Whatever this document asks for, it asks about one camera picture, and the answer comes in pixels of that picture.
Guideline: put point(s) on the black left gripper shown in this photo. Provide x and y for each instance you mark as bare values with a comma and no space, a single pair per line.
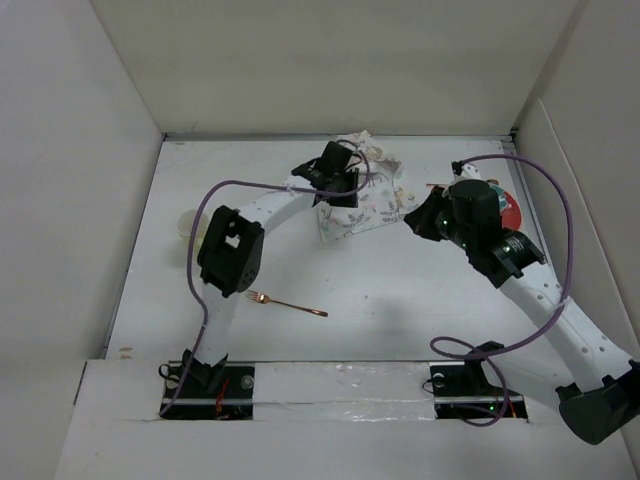
345,201

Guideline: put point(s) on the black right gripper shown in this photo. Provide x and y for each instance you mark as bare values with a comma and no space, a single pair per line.
420,218

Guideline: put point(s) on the patterned animal print cloth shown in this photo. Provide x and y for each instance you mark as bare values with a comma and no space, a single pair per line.
387,198

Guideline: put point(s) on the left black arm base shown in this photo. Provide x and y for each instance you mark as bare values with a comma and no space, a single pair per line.
221,392

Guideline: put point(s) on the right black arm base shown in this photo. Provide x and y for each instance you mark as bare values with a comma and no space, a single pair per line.
461,389

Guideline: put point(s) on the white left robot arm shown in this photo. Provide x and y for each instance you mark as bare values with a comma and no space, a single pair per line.
229,258

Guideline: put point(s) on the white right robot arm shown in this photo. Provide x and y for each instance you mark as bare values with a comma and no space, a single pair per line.
597,392

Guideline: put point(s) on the copper spoon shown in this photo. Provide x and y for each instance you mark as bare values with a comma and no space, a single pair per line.
436,185

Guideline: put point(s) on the red and teal plate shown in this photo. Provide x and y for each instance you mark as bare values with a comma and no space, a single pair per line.
510,212

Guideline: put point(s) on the copper fork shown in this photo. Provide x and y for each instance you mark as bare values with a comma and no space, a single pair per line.
264,299

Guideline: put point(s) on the yellow translucent mug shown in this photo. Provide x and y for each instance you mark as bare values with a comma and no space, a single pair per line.
185,223

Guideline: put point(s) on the metal table edge rail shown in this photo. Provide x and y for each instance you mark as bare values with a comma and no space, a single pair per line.
210,137

